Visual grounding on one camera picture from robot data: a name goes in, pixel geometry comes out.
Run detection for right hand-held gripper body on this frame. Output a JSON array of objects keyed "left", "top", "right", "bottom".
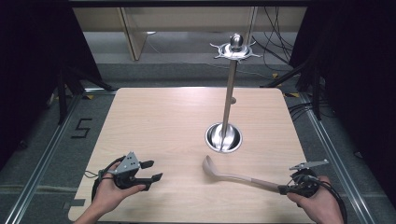
[{"left": 288, "top": 159, "right": 330, "bottom": 199}]

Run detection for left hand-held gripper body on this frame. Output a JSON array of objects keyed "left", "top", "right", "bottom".
[{"left": 106, "top": 151, "right": 148, "bottom": 190}]

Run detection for person's right hand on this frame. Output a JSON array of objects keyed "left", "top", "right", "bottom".
[{"left": 286, "top": 175, "right": 345, "bottom": 224}]

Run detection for person's left hand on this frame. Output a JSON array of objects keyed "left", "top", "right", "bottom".
[{"left": 92, "top": 178, "right": 147, "bottom": 215}]

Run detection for black tape strip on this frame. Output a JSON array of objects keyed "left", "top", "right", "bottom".
[{"left": 61, "top": 199, "right": 86, "bottom": 211}]

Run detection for black tripod stand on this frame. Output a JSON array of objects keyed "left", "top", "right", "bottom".
[
  {"left": 56, "top": 65, "right": 117, "bottom": 126},
  {"left": 261, "top": 57, "right": 323, "bottom": 121}
]

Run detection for metal utensil hanging stand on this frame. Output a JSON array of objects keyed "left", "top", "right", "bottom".
[{"left": 204, "top": 33, "right": 262, "bottom": 154}]

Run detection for black curtain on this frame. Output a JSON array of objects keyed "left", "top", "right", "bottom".
[
  {"left": 0, "top": 0, "right": 104, "bottom": 171},
  {"left": 289, "top": 0, "right": 396, "bottom": 200}
]

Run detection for light wooden shelf unit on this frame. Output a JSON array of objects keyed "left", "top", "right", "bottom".
[{"left": 72, "top": 7, "right": 308, "bottom": 62}]

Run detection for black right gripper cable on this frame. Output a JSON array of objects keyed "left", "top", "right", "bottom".
[{"left": 298, "top": 175, "right": 348, "bottom": 224}]

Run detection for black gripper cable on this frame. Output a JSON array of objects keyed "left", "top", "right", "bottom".
[
  {"left": 298, "top": 175, "right": 348, "bottom": 224},
  {"left": 91, "top": 155, "right": 126, "bottom": 203}
]

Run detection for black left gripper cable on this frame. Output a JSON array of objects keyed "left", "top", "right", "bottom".
[{"left": 91, "top": 155, "right": 126, "bottom": 203}]

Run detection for aluminium floor rail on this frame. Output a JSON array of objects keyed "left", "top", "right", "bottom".
[
  {"left": 4, "top": 89, "right": 118, "bottom": 224},
  {"left": 297, "top": 92, "right": 389, "bottom": 224}
]

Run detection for bundle of black cables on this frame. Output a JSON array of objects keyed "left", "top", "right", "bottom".
[{"left": 288, "top": 102, "right": 335, "bottom": 122}]

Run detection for black floor cables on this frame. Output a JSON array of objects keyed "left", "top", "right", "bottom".
[{"left": 251, "top": 6, "right": 298, "bottom": 73}]

